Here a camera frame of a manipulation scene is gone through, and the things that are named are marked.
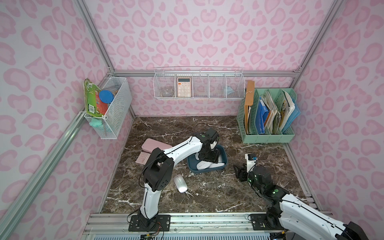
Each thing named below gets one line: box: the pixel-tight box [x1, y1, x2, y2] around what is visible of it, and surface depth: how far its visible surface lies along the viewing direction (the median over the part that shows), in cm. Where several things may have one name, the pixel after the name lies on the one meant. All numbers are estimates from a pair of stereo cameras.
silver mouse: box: [173, 174, 188, 194], surface depth 87 cm
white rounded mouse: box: [196, 160, 225, 170], surface depth 91 cm
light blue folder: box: [281, 102, 301, 133], surface depth 94 cm
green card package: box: [84, 78, 109, 118], surface depth 72 cm
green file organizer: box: [236, 88, 298, 143], surface depth 99 cm
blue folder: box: [255, 96, 269, 135], surface depth 96 cm
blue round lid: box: [99, 90, 114, 104], surface depth 76 cm
